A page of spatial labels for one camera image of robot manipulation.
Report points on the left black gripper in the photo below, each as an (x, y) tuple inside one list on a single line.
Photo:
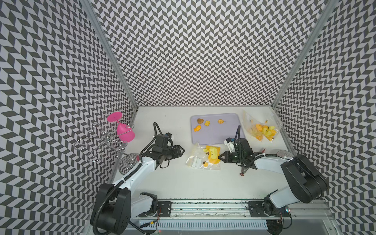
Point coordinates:
[(176, 151)]

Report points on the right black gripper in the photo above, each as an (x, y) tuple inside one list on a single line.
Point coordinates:
[(226, 154)]

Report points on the red metal tongs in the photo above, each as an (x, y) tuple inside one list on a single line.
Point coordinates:
[(243, 170)]

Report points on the lavender plastic tray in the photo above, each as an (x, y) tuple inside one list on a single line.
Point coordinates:
[(215, 133)]

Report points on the orange fish shaped cookie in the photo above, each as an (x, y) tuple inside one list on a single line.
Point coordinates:
[(197, 128)]

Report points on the duck print resealable bag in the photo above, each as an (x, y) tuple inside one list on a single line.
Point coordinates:
[(270, 129)]

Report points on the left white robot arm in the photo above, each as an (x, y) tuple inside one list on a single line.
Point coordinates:
[(117, 204)]

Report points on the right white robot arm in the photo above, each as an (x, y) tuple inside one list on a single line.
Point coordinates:
[(304, 181)]

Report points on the pink plastic wine glass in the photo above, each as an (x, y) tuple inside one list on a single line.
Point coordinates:
[(124, 131)]

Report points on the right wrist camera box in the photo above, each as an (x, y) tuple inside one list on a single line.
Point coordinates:
[(229, 142)]

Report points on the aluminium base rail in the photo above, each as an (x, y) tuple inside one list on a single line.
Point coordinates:
[(185, 215)]

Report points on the chrome wire glass rack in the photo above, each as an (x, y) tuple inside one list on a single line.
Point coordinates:
[(93, 148)]

